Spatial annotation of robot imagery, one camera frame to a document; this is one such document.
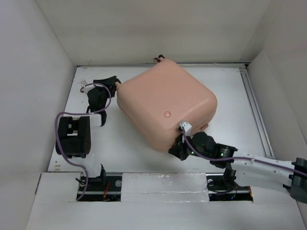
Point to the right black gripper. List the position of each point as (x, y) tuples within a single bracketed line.
[(178, 147)]

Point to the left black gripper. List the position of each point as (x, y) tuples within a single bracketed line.
[(111, 86)]

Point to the pink hard-shell suitcase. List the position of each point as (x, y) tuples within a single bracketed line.
[(159, 99)]

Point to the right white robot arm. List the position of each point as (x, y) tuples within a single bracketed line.
[(245, 169)]

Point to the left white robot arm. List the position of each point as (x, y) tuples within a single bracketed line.
[(73, 130)]

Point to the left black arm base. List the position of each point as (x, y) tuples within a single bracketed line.
[(104, 188)]

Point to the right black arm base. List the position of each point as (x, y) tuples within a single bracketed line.
[(222, 187)]

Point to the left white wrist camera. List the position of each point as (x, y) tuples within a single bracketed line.
[(84, 88)]

